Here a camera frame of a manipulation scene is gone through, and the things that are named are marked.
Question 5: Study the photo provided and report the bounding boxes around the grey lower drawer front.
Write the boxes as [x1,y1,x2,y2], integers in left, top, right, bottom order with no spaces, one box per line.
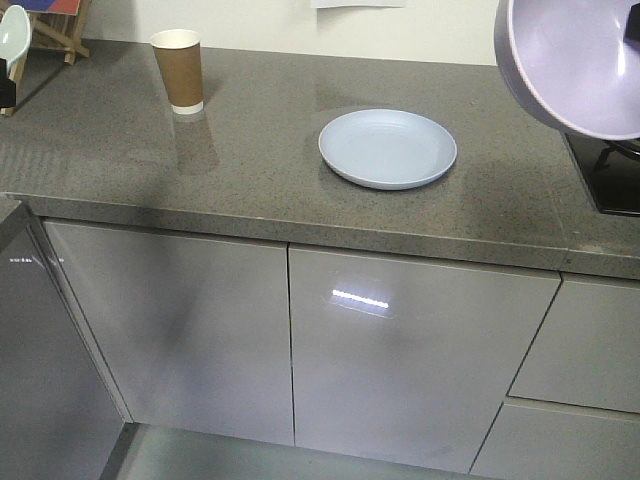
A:
[471,397,639,479]

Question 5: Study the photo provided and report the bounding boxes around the light blue round plate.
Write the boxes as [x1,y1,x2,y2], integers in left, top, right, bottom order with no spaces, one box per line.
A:
[318,109,458,191]

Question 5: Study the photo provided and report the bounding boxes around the purple plastic bowl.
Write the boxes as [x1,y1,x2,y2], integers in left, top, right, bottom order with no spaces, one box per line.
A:
[494,1,639,140]

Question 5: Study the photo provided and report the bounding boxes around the wooden folding rack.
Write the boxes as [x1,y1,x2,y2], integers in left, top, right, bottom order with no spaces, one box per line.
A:
[1,0,91,116]

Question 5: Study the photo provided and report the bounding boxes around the white paper sheet on wall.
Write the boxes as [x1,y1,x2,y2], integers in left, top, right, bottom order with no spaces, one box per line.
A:
[310,0,407,9]

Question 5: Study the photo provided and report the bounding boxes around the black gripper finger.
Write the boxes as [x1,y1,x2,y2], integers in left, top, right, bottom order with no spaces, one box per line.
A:
[624,4,640,44]
[0,58,16,109]

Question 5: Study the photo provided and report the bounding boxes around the grey cabinet door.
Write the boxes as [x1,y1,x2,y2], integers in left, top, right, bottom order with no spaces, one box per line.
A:
[289,247,560,473]
[45,221,294,445]

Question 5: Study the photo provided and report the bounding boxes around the brown paper cup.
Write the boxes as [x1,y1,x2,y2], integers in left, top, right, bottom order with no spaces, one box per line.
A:
[150,29,204,115]

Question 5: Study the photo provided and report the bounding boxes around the grey cabinet drawer front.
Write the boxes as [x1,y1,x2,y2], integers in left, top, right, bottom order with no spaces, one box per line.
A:
[510,274,639,413]

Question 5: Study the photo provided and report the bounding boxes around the black glass stove top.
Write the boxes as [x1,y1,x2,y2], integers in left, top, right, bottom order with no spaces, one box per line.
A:
[564,134,639,217]

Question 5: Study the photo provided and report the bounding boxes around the pale green plastic spoon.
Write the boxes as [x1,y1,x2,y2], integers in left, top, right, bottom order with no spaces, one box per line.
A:
[0,5,32,71]

